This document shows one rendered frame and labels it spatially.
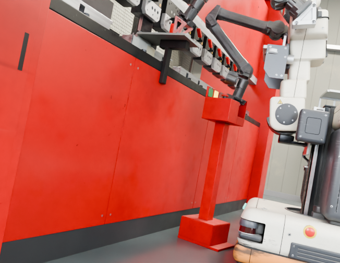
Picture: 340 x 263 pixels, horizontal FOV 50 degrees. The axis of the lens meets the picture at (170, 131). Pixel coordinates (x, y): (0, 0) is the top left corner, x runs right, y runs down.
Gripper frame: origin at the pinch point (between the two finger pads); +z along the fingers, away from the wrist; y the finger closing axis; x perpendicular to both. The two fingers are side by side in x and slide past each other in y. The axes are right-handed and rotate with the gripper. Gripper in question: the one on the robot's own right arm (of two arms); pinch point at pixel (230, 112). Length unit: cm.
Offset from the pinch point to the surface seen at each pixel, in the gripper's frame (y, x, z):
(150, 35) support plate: 28, 54, -19
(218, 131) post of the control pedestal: -1.9, 7.7, 12.3
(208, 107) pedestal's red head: 5.3, 14.9, 2.2
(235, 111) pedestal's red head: -6.8, 8.1, -1.2
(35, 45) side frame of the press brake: -6, 130, 6
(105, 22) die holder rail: 29, 82, -13
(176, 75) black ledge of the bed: 22.3, 30.1, -6.3
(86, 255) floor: -9, 80, 75
